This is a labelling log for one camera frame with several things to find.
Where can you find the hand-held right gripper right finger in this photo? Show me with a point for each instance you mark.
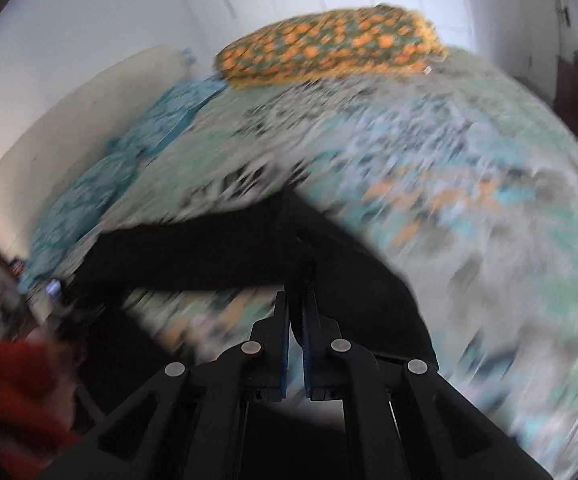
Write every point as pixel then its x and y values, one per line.
pixel 310 352

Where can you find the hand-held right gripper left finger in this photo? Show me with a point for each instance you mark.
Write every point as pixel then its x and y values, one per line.
pixel 284 345

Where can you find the black pants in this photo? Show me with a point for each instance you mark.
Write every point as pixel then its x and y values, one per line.
pixel 219 260

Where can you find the person's left forearm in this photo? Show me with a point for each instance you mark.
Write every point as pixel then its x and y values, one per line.
pixel 9 385

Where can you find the blue patterned pillows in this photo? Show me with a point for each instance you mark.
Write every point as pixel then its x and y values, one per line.
pixel 69 110

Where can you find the patterned bed sheet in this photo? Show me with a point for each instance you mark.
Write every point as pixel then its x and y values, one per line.
pixel 419 160

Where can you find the orange floral folded blanket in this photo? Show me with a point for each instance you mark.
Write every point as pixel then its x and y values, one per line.
pixel 319 45

